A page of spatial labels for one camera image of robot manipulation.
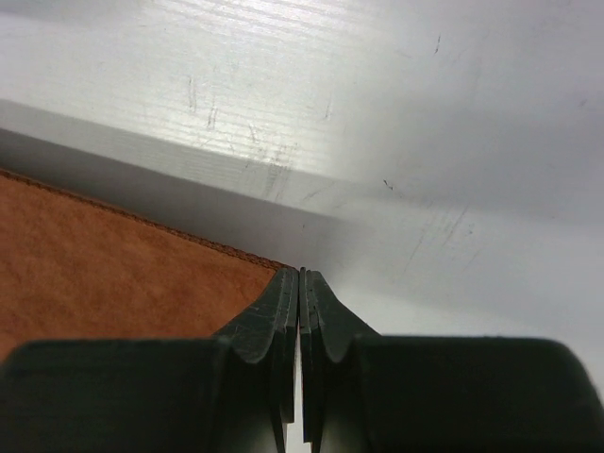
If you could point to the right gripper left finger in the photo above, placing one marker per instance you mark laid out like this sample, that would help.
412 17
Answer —
230 392

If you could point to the brown towel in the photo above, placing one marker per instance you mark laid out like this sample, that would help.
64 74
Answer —
74 268

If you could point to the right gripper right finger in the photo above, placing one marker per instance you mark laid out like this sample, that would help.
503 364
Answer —
368 392

